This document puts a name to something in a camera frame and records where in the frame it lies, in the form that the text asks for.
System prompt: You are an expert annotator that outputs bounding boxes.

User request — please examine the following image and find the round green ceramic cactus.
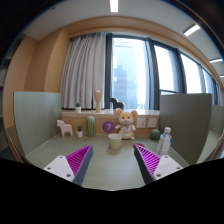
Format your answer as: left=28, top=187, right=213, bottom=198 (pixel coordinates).
left=150, top=129, right=161, bottom=140

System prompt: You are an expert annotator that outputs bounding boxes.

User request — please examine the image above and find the pink wooden horse figure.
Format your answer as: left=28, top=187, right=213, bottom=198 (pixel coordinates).
left=57, top=120, right=73, bottom=136

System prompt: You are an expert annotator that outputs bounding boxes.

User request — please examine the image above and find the white wall socket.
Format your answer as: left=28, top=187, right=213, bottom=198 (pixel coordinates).
left=137, top=118, right=146, bottom=128
left=148, top=118, right=157, bottom=128

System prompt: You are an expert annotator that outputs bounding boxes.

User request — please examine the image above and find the clear plastic water bottle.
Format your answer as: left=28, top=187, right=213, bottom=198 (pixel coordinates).
left=157, top=127, right=172, bottom=156

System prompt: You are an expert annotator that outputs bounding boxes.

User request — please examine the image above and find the small potted plant on table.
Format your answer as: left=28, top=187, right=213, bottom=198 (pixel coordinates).
left=76, top=125, right=83, bottom=138

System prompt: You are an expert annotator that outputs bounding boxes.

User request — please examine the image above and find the grey white curtain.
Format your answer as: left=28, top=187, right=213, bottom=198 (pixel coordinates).
left=61, top=32, right=106, bottom=110

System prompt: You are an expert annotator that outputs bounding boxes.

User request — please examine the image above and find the left grey partition panel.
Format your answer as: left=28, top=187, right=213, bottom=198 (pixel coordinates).
left=13, top=91, right=62, bottom=155

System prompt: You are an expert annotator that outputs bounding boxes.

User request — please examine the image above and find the tall green ceramic cactus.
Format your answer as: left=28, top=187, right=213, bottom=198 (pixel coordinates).
left=86, top=116, right=96, bottom=137

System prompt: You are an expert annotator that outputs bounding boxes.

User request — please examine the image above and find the purple number seven disc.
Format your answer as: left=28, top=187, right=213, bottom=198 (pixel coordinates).
left=102, top=121, right=115, bottom=133

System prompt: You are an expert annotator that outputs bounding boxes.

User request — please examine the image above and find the plush mouse toy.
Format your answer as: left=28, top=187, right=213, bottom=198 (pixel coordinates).
left=115, top=109, right=138, bottom=140

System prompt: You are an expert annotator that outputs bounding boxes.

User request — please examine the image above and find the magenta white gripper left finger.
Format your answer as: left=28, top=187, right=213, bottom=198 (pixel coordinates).
left=44, top=145, right=93, bottom=186

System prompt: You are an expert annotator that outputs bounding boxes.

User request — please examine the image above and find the grey partition panel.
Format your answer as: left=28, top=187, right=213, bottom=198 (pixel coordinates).
left=13, top=91, right=62, bottom=155
left=159, top=93, right=212, bottom=165

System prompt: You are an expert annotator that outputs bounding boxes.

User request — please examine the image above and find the wooden hand sculpture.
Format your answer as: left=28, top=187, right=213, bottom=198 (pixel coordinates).
left=93, top=84, right=102, bottom=113

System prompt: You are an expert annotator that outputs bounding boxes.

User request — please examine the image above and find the red round coaster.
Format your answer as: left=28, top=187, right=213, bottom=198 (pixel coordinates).
left=132, top=143, right=145, bottom=148

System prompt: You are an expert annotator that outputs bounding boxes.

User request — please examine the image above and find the small potted plant on sill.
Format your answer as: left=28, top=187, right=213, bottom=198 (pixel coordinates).
left=76, top=103, right=81, bottom=113

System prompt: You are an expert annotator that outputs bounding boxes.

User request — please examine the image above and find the black animal figure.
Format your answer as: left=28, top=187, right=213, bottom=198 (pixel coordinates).
left=110, top=98, right=124, bottom=110

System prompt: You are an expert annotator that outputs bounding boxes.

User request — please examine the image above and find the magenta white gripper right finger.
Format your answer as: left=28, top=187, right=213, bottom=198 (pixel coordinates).
left=134, top=147, right=182, bottom=184

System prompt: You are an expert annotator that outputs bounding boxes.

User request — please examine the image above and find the right grey partition panel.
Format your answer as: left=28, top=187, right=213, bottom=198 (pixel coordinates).
left=159, top=93, right=212, bottom=165

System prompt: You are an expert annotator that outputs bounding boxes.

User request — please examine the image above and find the pale yellow cup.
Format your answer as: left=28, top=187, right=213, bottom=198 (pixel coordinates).
left=108, top=134, right=122, bottom=149

